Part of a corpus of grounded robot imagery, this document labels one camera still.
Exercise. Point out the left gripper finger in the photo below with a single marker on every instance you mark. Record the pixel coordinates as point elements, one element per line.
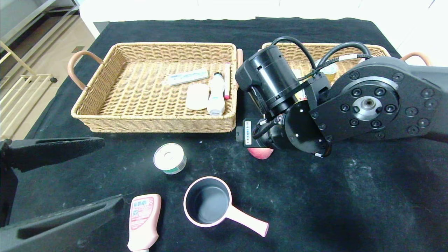
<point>59,148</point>
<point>70,227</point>

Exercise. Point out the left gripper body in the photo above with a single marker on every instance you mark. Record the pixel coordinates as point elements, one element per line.
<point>7,189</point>

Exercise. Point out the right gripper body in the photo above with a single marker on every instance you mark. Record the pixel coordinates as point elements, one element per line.
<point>248,132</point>

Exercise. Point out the pink red peach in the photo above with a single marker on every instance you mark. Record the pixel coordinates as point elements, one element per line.
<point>260,153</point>

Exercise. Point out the red Hi-Chew candy pack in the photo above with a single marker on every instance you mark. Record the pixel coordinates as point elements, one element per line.
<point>302,95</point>

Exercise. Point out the pink lotion bottle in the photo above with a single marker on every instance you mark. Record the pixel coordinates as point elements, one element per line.
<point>144,220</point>

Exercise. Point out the golden drink can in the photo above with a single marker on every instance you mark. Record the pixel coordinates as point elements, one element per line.
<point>330,70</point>

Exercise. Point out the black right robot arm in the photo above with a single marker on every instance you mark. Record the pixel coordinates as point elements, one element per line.
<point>367,105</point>

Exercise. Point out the small white bottle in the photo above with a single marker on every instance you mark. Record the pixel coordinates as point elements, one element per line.
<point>216,98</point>

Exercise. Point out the white pen with pink tip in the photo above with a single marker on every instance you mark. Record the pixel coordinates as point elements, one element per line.
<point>227,80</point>

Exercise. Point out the white soap bar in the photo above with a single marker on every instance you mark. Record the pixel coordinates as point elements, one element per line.
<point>197,97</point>

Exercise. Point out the pink saucepan with dark inside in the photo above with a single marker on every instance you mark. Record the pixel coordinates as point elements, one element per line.
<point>206,203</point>

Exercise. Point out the small tin can green label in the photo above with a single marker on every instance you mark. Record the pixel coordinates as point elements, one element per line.
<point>169,156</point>

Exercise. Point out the toothpaste tube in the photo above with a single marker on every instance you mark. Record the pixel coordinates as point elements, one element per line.
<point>185,77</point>

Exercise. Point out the grey metal shelf unit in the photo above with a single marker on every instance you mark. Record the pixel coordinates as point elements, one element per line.
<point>35,14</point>

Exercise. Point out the white low cabinet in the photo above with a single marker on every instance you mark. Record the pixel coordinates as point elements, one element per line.
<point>140,10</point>

